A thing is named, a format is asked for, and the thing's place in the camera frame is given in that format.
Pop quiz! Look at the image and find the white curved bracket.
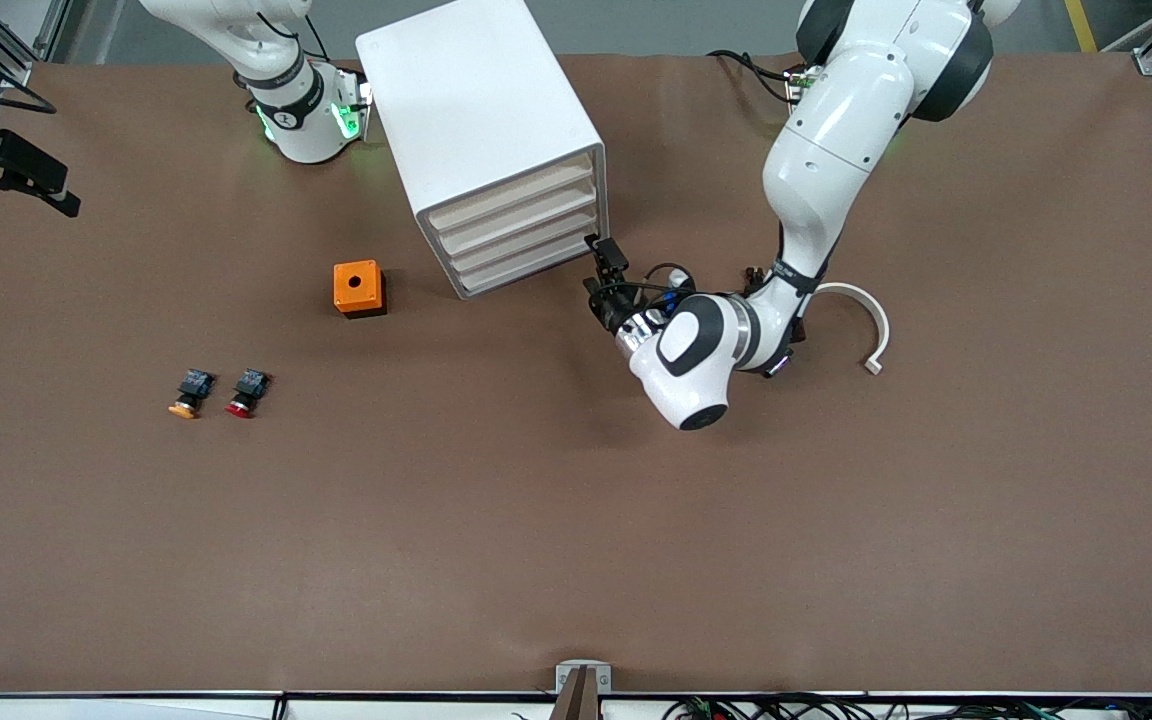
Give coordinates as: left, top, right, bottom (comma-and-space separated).
811, 282, 891, 376

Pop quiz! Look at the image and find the red push button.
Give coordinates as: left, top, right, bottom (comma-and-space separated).
225, 368, 272, 419

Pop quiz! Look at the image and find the black cable bundle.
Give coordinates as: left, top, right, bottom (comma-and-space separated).
661, 695, 1152, 720

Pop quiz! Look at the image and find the brown table mat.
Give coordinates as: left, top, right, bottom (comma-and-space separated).
0, 50, 1152, 696

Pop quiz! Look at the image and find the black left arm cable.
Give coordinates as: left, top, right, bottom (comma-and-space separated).
624, 262, 697, 303

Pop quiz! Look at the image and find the orange box with hole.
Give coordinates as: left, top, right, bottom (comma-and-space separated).
333, 260, 387, 319

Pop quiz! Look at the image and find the yellow push button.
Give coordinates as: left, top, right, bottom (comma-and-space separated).
168, 368, 215, 420

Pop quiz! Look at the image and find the grey metal mounting plate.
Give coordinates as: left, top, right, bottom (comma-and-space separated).
555, 661, 613, 695

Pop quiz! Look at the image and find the black base cable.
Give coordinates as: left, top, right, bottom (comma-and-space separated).
256, 10, 332, 63
706, 48, 799, 106

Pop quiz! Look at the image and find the white table edge rail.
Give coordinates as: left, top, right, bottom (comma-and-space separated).
0, 690, 1152, 720

